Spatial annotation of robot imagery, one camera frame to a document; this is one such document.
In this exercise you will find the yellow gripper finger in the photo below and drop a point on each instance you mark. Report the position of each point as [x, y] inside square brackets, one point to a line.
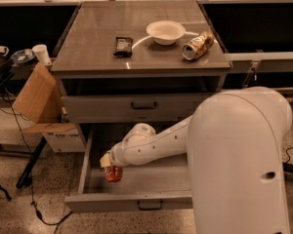
[105, 161]

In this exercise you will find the orange coke can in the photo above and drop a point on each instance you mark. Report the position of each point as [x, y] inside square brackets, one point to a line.
[113, 173]

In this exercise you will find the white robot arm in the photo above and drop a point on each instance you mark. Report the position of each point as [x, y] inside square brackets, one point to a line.
[233, 141]

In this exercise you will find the closed grey upper drawer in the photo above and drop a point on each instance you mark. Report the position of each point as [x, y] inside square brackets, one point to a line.
[117, 109]

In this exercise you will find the open grey middle drawer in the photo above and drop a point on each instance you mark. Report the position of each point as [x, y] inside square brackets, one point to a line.
[165, 179]

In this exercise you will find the grey drawer cabinet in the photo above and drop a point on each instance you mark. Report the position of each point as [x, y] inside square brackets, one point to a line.
[86, 65]

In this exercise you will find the lying gold soda can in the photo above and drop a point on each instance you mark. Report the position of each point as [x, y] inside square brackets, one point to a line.
[198, 46]

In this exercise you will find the black table leg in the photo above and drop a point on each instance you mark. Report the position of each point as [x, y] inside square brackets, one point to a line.
[26, 177]

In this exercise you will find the brown cardboard box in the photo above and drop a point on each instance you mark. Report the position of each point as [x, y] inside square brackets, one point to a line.
[40, 102]

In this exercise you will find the black snack packet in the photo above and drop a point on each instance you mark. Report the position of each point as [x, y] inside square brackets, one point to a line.
[123, 47]

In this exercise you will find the white paper cup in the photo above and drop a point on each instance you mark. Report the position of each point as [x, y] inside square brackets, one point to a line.
[42, 54]

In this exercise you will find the blue bowl with item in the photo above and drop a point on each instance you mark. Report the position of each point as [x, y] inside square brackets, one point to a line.
[23, 57]

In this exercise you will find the white paper bowl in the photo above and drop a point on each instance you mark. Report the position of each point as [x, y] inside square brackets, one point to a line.
[165, 32]

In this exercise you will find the black middle drawer handle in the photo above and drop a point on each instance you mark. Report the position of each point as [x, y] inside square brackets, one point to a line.
[147, 206]

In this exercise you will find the black drawer handle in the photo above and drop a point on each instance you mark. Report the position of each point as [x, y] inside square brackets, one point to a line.
[138, 105]
[147, 206]

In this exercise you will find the black upper drawer handle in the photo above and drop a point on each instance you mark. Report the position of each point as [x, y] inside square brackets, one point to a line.
[138, 105]

